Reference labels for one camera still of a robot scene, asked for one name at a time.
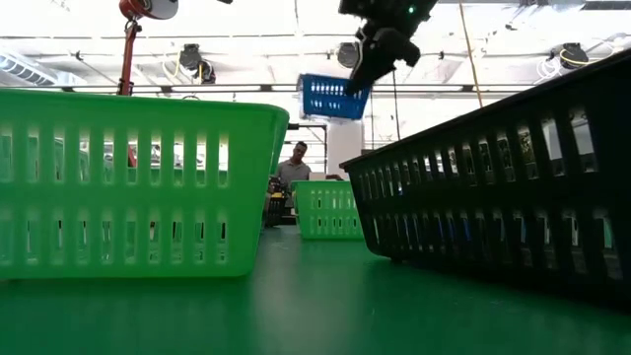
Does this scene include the green plastic slotted basket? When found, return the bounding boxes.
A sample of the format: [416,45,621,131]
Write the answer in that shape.
[0,88,291,281]
[290,179,365,242]

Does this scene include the black yellow device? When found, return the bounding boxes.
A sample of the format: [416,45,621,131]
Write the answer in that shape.
[264,176,290,229]

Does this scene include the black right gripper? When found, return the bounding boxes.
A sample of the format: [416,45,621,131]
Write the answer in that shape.
[343,22,422,97]

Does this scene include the yellow hanging cable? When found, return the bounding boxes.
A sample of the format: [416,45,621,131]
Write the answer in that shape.
[457,0,485,108]

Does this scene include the person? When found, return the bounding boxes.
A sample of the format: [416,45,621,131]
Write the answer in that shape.
[268,140,314,208]

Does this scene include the red desk lamp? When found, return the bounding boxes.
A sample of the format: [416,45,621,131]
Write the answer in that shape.
[116,0,180,97]

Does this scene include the black plastic slotted basket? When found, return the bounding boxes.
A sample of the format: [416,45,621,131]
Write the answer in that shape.
[338,47,631,310]

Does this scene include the blue plastic slotted basket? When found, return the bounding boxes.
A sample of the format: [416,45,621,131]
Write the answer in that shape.
[297,73,372,121]

